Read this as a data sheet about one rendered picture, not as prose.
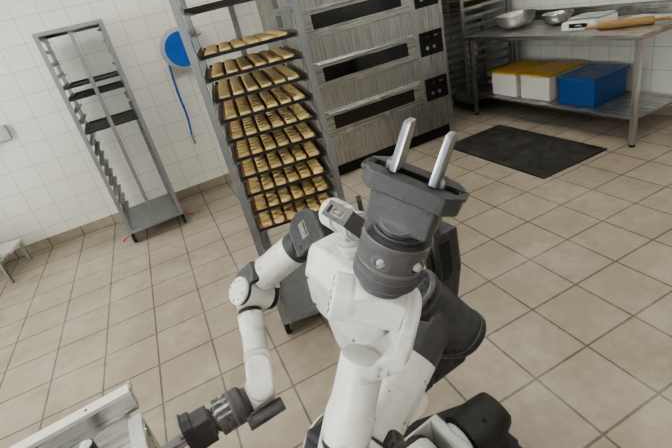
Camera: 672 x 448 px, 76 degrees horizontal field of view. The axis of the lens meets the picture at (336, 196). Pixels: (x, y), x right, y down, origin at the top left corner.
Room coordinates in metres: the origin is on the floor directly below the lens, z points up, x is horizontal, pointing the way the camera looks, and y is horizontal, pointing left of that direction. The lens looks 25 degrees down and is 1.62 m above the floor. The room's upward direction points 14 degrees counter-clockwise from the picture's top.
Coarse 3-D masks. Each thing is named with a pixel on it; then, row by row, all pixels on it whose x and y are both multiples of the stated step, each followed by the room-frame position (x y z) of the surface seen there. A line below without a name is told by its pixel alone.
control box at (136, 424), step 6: (138, 414) 0.76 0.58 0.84; (132, 420) 0.75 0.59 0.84; (138, 420) 0.75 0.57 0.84; (144, 420) 0.76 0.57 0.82; (132, 426) 0.73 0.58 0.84; (138, 426) 0.73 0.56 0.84; (144, 426) 0.73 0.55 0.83; (132, 432) 0.72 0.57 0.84; (138, 432) 0.71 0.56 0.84; (144, 432) 0.71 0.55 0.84; (132, 438) 0.70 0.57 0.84; (138, 438) 0.70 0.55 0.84; (144, 438) 0.69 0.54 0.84; (150, 438) 0.72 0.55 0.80; (132, 444) 0.68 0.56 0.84; (138, 444) 0.68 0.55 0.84; (144, 444) 0.68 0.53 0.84; (150, 444) 0.70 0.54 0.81; (156, 444) 0.74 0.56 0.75
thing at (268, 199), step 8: (320, 176) 2.08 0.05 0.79; (296, 184) 2.05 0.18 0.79; (304, 184) 2.04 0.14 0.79; (312, 184) 2.05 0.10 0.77; (320, 184) 1.97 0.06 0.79; (328, 184) 2.00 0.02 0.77; (272, 192) 2.02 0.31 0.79; (280, 192) 2.00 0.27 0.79; (288, 192) 1.98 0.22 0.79; (296, 192) 1.95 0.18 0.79; (304, 192) 1.97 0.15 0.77; (312, 192) 1.93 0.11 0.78; (256, 200) 1.97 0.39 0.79; (264, 200) 1.96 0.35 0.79; (272, 200) 1.92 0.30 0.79; (280, 200) 1.95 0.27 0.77; (288, 200) 1.91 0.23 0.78; (256, 208) 1.92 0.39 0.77
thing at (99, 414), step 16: (128, 384) 0.79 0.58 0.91; (96, 400) 0.78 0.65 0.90; (112, 400) 0.76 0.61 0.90; (128, 400) 0.78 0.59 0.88; (80, 416) 0.74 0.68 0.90; (96, 416) 0.75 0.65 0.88; (112, 416) 0.76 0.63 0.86; (48, 432) 0.72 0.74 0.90; (64, 432) 0.72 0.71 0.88; (80, 432) 0.73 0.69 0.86
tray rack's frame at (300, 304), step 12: (180, 0) 2.43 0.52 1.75; (276, 0) 2.50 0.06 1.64; (192, 24) 2.43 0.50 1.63; (240, 36) 2.49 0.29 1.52; (204, 72) 2.43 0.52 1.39; (216, 108) 2.43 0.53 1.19; (288, 276) 2.22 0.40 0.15; (300, 276) 2.19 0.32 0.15; (288, 288) 2.10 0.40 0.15; (300, 288) 2.07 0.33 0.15; (288, 300) 1.99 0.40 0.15; (300, 300) 1.96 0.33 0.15; (312, 300) 1.94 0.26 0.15; (288, 312) 1.88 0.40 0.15; (300, 312) 1.86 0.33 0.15; (312, 312) 1.85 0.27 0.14
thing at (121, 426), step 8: (128, 416) 0.78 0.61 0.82; (112, 424) 0.75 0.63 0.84; (120, 424) 0.75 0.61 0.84; (96, 432) 0.74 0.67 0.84; (104, 432) 0.73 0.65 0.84; (112, 432) 0.73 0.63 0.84; (120, 432) 0.72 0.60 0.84; (128, 432) 0.72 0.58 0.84; (96, 440) 0.72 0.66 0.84; (104, 440) 0.71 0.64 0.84; (112, 440) 0.71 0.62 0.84; (120, 440) 0.70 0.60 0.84; (128, 440) 0.70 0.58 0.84
